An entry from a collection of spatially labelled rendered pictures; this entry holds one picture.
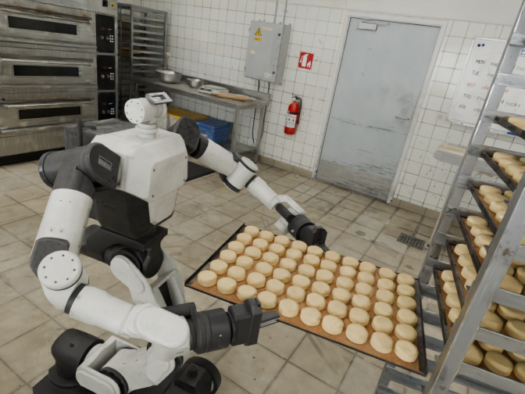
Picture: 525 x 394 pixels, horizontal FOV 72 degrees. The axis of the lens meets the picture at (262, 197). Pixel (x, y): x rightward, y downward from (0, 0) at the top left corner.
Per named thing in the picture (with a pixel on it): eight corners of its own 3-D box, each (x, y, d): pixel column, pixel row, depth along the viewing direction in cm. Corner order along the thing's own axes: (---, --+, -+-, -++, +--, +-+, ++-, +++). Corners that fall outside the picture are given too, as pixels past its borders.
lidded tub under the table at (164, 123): (147, 124, 543) (147, 107, 533) (169, 122, 581) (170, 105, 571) (165, 130, 525) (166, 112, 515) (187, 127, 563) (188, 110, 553)
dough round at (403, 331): (391, 335, 88) (393, 328, 87) (398, 325, 92) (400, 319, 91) (411, 347, 85) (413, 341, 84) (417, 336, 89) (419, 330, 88)
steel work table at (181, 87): (130, 137, 550) (130, 69, 512) (165, 131, 608) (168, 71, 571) (230, 173, 468) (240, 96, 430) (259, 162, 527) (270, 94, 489)
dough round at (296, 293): (305, 304, 94) (306, 299, 93) (286, 301, 94) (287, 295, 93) (304, 292, 98) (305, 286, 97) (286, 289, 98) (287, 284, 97)
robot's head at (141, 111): (124, 128, 101) (124, 96, 98) (147, 123, 110) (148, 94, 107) (144, 134, 99) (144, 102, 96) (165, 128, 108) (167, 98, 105)
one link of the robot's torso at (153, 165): (49, 231, 109) (40, 112, 95) (126, 195, 139) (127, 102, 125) (130, 262, 101) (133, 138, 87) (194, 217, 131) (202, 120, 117)
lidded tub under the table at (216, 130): (190, 138, 505) (191, 120, 495) (210, 134, 544) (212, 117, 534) (212, 145, 489) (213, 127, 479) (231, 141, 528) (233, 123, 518)
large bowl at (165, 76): (149, 80, 519) (149, 69, 513) (169, 80, 551) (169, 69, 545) (169, 84, 502) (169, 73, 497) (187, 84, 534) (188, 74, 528)
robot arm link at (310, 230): (301, 261, 124) (286, 243, 134) (325, 258, 129) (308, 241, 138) (308, 229, 120) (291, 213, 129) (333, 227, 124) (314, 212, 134)
